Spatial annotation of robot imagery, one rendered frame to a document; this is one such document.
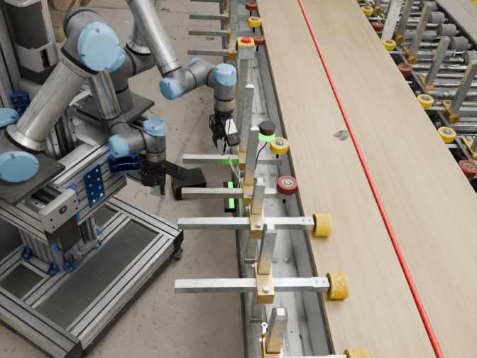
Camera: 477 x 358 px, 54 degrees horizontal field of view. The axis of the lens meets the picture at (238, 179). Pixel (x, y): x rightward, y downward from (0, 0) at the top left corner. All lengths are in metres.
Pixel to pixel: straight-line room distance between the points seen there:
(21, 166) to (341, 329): 1.04
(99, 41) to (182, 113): 2.46
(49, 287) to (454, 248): 1.75
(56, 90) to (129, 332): 1.41
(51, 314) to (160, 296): 0.56
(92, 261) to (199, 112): 1.73
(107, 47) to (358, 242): 1.03
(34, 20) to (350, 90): 1.51
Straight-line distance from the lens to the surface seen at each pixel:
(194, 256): 2.70
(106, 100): 1.62
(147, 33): 1.58
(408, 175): 2.02
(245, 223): 1.57
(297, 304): 1.81
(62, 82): 1.39
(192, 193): 1.81
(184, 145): 3.42
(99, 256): 2.48
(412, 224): 1.82
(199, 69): 1.63
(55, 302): 2.37
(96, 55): 1.34
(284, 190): 1.80
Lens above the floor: 2.12
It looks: 42 degrees down
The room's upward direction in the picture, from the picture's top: 5 degrees clockwise
